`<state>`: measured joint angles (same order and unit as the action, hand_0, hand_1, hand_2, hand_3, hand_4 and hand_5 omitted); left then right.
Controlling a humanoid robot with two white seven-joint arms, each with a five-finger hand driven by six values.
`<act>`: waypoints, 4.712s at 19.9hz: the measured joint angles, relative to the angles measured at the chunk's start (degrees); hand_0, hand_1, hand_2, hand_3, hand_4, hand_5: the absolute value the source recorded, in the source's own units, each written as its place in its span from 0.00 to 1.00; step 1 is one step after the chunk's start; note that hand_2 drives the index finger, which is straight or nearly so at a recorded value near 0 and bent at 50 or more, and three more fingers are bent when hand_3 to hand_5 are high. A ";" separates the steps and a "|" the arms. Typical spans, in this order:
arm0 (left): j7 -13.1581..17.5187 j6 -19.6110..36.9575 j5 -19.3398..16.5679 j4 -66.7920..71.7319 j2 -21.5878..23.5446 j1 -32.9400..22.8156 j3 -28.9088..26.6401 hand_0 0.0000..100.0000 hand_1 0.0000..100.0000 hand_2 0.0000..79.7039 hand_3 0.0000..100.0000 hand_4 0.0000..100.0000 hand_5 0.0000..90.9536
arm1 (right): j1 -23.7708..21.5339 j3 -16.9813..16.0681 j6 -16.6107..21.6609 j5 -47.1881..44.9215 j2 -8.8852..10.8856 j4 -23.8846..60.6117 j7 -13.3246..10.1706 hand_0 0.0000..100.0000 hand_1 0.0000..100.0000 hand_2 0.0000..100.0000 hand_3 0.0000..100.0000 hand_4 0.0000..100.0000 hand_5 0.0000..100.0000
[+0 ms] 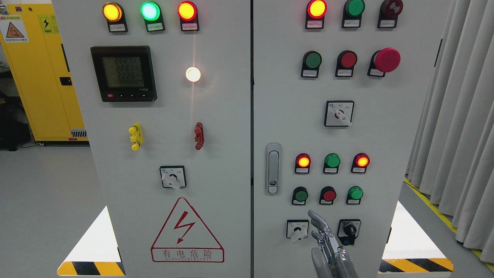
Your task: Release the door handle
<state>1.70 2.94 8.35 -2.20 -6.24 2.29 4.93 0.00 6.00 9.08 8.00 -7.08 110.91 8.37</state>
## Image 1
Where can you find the upper right rotary switch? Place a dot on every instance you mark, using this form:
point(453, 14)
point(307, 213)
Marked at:
point(338, 113)

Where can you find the left grey cabinet door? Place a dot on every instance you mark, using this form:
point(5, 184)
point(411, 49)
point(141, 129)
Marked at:
point(218, 175)

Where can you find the red lamp middle left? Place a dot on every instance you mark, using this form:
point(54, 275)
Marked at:
point(302, 164)

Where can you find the green button top right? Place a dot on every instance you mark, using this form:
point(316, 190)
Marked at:
point(352, 13)

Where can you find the right grey cabinet door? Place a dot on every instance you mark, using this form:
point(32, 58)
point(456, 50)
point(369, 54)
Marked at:
point(290, 110)

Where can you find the yellow safety cabinet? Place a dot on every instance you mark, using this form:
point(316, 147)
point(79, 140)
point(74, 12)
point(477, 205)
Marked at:
point(31, 39)

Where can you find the red button lower middle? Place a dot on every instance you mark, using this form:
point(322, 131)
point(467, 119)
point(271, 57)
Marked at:
point(327, 195)

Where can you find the green button lower right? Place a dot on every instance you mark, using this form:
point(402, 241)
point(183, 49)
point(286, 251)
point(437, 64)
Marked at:
point(354, 195)

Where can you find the black digital power meter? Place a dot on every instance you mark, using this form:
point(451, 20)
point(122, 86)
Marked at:
point(124, 73)

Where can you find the red electric danger sign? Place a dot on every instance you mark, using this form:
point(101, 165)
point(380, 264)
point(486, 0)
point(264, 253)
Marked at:
point(185, 238)

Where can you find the grey curtain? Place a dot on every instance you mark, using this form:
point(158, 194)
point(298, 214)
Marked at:
point(453, 154)

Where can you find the black key selector switch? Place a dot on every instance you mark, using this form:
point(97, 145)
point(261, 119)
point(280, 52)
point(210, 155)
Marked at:
point(348, 231)

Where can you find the lower white rotary switch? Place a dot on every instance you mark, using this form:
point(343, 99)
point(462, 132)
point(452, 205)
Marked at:
point(297, 229)

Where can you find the green push button second row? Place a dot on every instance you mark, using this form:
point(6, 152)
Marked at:
point(311, 62)

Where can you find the red lamp top right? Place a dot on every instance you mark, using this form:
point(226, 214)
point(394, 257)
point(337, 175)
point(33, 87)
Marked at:
point(315, 14)

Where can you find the red indicator lamp top left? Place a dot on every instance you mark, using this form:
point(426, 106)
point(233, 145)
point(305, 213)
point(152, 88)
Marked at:
point(188, 15)

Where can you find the left rotary selector switch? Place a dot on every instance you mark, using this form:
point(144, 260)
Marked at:
point(173, 177)

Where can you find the yellow indicator lamp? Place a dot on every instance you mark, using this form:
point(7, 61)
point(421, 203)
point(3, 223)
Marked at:
point(115, 17)

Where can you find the red lamp middle right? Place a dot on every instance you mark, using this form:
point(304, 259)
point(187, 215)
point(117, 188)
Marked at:
point(360, 163)

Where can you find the green indicator lamp top left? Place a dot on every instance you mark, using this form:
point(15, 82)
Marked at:
point(152, 15)

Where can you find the yellow terminal connector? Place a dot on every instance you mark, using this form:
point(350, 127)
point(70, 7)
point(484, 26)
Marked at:
point(136, 136)

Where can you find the white indicator light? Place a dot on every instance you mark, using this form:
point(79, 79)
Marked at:
point(193, 74)

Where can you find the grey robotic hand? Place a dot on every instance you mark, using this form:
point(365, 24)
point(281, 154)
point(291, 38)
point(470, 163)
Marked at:
point(330, 259)

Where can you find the green button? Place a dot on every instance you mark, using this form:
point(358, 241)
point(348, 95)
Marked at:
point(354, 195)
point(299, 196)
point(352, 13)

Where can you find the dark red buzzer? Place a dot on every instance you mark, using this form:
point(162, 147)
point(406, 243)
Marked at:
point(388, 13)

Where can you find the red emergency stop button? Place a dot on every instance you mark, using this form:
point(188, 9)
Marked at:
point(383, 61)

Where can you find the green button lower left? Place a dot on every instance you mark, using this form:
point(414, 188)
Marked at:
point(299, 196)

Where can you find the red terminal connector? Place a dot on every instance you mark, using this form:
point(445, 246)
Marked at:
point(199, 135)

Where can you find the green lamp middle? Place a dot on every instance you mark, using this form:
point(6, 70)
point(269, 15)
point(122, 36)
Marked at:
point(331, 164)

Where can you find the grey cabinet door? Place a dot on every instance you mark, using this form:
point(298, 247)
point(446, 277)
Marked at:
point(218, 175)
point(290, 110)

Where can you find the red push button second row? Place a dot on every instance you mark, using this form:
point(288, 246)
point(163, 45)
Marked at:
point(345, 64)

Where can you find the silver door handle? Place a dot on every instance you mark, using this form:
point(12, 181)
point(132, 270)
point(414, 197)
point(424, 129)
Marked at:
point(273, 151)

